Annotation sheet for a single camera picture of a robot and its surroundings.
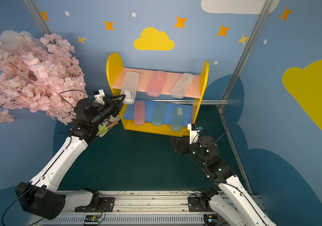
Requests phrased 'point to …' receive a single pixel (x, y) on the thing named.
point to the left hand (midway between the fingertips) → (125, 94)
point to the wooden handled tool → (115, 123)
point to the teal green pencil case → (159, 113)
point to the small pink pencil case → (139, 113)
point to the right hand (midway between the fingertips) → (179, 136)
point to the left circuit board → (92, 218)
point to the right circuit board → (210, 220)
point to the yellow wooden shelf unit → (156, 101)
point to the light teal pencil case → (177, 119)
